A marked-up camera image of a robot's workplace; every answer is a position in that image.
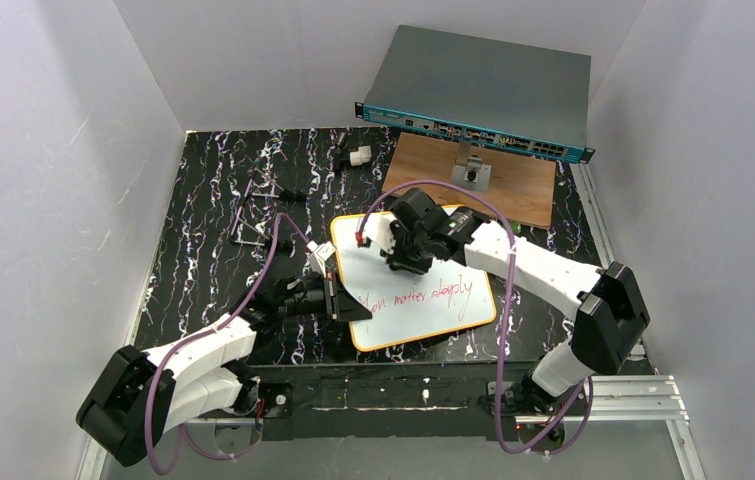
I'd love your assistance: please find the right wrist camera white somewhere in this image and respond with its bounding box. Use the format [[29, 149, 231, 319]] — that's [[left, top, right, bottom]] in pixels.
[[354, 212, 396, 255]]

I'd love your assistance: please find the grey metal bracket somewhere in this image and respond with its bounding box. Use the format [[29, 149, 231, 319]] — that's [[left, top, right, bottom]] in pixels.
[[451, 140, 491, 193]]

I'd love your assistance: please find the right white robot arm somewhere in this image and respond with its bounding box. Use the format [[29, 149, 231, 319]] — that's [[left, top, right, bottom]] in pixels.
[[357, 188, 650, 403]]

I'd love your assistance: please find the yellow-framed whiteboard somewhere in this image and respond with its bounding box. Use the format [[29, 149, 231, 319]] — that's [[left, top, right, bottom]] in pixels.
[[330, 214, 498, 352]]

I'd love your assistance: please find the black and white marker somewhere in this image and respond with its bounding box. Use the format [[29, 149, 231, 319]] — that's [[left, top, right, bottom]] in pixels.
[[328, 132, 373, 173]]

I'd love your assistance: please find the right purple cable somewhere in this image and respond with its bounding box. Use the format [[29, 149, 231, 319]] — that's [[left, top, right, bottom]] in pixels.
[[357, 180, 596, 456]]

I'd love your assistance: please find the teal network switch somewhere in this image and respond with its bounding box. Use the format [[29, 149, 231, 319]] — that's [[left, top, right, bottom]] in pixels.
[[355, 25, 595, 164]]

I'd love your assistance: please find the aluminium frame rail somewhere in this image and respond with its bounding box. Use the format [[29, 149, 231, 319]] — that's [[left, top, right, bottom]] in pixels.
[[75, 374, 691, 480]]

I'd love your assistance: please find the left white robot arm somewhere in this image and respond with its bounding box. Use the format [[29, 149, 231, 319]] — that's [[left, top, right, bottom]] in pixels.
[[75, 270, 372, 466]]

